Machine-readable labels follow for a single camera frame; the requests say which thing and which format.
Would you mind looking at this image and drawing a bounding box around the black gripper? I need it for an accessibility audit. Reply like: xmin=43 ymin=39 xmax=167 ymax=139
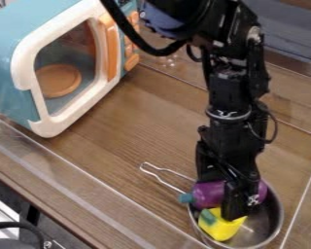
xmin=195 ymin=111 xmax=273 ymax=222

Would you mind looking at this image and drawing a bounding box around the purple toy eggplant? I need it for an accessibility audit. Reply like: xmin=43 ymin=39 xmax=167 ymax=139
xmin=179 ymin=180 xmax=269 ymax=209

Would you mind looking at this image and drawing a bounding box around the silver pot with wire handle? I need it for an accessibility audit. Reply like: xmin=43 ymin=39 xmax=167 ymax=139
xmin=139 ymin=161 xmax=285 ymax=249

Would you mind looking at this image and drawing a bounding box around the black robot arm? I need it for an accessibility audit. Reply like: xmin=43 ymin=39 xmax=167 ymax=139
xmin=142 ymin=0 xmax=270 ymax=221

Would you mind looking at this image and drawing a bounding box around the yellow toy vegetable piece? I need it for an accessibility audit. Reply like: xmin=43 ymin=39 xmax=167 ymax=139
xmin=198 ymin=207 xmax=246 ymax=241

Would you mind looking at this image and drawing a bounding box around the clear acrylic front barrier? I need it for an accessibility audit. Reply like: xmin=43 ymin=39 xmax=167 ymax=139
xmin=0 ymin=119 xmax=207 ymax=249

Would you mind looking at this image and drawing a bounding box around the blue toy microwave oven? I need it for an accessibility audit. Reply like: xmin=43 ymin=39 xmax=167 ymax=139
xmin=0 ymin=0 xmax=141 ymax=137

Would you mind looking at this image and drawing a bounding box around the black cable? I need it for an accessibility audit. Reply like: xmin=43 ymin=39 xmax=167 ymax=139
xmin=99 ymin=0 xmax=190 ymax=57

